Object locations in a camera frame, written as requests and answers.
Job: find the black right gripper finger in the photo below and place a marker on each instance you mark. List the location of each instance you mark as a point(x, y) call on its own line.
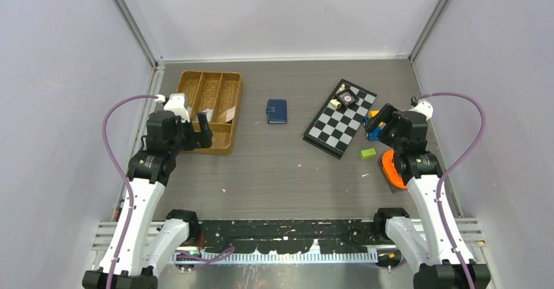
point(386, 114)
point(373, 135)

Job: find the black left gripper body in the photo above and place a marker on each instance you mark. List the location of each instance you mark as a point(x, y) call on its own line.
point(177, 144)

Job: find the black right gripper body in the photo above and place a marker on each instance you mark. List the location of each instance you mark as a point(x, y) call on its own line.
point(394, 138)

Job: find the tan credit card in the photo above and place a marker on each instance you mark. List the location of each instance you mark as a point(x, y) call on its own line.
point(227, 116)

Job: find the blue card holder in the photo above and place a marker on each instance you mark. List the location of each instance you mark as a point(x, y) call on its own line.
point(276, 111)

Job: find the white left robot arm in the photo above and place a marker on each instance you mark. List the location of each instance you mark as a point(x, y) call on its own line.
point(130, 261)

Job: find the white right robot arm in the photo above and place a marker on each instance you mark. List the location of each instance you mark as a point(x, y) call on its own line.
point(438, 257)

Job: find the white credit card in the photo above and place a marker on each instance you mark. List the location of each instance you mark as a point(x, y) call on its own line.
point(208, 113)

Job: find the green toy block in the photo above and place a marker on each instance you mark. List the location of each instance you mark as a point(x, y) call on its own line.
point(368, 153)

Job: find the black white chessboard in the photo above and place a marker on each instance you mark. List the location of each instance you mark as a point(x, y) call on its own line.
point(332, 130)

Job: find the woven bamboo cutlery tray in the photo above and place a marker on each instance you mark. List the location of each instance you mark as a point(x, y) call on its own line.
point(218, 95)

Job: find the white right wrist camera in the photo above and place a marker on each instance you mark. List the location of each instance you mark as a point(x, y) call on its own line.
point(422, 106)

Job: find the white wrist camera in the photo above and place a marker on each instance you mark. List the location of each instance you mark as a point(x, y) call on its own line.
point(422, 106)
point(178, 104)

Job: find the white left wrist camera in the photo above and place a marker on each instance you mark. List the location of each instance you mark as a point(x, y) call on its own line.
point(178, 104)

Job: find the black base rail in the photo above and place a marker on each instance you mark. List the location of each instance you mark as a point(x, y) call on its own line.
point(344, 236)

